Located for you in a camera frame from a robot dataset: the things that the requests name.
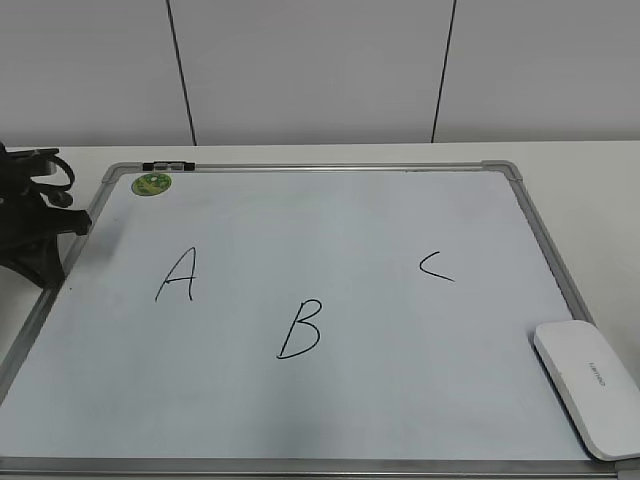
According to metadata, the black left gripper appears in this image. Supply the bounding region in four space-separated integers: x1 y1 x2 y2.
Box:
1 144 92 289

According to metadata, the black hanging clip on frame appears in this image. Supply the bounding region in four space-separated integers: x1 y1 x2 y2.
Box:
142 161 196 172

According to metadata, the white plastic board eraser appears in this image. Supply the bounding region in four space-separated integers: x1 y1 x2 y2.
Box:
533 320 639 461

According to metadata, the round green magnet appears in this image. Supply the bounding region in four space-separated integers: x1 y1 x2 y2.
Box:
131 173 172 197

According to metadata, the white board with grey frame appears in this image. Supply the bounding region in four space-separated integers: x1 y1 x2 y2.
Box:
1 161 639 479

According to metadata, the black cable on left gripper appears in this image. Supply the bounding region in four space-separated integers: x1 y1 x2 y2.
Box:
29 154 76 207

